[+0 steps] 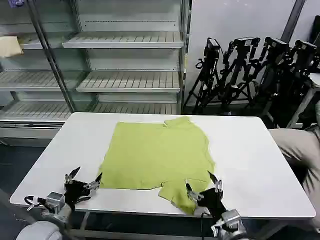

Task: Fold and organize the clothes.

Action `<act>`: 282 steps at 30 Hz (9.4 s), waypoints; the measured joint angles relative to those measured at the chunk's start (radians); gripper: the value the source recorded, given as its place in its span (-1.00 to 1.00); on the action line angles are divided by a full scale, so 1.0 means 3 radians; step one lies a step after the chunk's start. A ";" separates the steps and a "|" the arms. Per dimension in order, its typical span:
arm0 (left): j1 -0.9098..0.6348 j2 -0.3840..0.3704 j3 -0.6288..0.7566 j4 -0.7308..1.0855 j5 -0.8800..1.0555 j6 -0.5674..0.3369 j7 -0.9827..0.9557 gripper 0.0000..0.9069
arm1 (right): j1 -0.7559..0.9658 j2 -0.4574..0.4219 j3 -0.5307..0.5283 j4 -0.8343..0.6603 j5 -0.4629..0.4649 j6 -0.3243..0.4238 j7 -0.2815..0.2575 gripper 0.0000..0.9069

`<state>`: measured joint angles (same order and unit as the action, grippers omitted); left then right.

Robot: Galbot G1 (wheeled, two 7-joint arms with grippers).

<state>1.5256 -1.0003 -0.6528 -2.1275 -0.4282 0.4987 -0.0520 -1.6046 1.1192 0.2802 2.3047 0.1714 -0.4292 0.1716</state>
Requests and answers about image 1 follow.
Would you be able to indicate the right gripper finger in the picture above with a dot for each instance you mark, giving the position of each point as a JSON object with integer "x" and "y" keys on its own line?
{"x": 193, "y": 194}
{"x": 217, "y": 183}

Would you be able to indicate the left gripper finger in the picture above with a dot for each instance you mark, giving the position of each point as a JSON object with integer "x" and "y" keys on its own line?
{"x": 96, "y": 182}
{"x": 72, "y": 175}

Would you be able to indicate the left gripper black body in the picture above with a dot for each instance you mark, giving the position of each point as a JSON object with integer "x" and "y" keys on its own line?
{"x": 76, "y": 191}

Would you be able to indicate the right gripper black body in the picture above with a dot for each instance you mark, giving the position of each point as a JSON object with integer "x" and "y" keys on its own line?
{"x": 212, "y": 201}

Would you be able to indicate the green shirt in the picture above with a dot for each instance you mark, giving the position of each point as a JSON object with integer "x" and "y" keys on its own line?
{"x": 157, "y": 160}

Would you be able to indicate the person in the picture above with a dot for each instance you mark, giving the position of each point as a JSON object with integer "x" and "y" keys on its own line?
{"x": 297, "y": 150}

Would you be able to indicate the glass-fronted grey shelf unit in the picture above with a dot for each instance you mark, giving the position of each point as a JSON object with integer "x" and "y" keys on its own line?
{"x": 37, "y": 80}

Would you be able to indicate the open grey shelf unit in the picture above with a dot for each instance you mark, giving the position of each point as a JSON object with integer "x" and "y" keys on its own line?
{"x": 130, "y": 82}

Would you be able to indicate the grey slanted pole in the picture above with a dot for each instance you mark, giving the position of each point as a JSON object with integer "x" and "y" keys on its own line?
{"x": 290, "y": 20}

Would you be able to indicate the grey metal table frame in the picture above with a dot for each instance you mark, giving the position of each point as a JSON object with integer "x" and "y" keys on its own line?
{"x": 85, "y": 222}

